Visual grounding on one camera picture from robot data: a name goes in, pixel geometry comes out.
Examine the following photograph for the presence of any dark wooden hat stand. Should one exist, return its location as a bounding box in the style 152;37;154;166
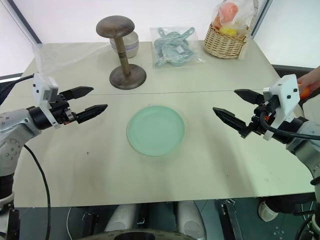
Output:
96;15;148;90

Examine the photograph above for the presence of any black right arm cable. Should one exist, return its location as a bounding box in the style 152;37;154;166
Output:
259;112;320;141

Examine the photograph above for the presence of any bag of teal items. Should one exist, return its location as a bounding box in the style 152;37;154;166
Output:
149;25;207;70

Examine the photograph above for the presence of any metal table leg bracket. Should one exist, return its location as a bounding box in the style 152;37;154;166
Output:
220;198;244;240

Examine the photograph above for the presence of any white jar with purple band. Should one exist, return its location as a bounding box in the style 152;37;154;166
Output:
109;30;140;59

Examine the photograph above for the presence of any white robot leg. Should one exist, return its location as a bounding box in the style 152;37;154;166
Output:
176;200;207;240
103;203;138;233

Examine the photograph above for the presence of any woven wicker basket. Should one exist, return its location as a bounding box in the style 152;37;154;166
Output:
203;23;248;60

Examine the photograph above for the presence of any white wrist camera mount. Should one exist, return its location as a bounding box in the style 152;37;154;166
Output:
262;74;301;141
32;72;61;129

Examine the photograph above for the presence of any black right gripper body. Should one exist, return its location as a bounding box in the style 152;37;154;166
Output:
246;94;281;137

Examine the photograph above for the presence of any person's bare hand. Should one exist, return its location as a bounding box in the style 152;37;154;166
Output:
296;65;320;93

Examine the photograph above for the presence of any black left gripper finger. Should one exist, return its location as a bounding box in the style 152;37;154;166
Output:
74;103;109;125
58;86;95;101

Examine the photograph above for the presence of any white shoe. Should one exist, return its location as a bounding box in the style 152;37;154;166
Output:
258;199;279;222

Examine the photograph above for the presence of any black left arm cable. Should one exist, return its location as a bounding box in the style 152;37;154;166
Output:
0;74;35;106
22;144;52;240

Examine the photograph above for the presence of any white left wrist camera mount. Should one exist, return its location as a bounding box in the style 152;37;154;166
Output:
32;72;61;129

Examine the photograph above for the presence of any dark window frame bar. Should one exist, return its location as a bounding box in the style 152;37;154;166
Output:
250;0;274;39
1;0;43;45

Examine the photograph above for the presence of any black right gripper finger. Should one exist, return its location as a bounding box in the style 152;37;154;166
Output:
212;106;251;139
233;88;266;106

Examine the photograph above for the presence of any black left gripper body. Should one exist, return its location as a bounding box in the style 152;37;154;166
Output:
49;93;78;126

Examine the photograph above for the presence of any wicker basket with bagged fruit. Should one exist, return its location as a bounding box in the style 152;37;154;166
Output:
210;0;259;60

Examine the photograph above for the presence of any light green round plate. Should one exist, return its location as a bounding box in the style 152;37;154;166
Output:
126;105;187;158

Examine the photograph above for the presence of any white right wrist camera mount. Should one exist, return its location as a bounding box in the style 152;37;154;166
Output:
262;74;301;141

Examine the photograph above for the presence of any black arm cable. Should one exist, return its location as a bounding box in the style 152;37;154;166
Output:
259;112;320;141
22;144;52;240
0;74;35;106

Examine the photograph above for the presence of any yellow item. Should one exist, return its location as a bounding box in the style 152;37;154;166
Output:
219;25;239;37

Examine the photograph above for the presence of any pink item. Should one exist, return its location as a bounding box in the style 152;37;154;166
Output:
219;1;239;25

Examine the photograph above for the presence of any clear plastic sheet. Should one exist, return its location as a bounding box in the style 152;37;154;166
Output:
31;42;102;74

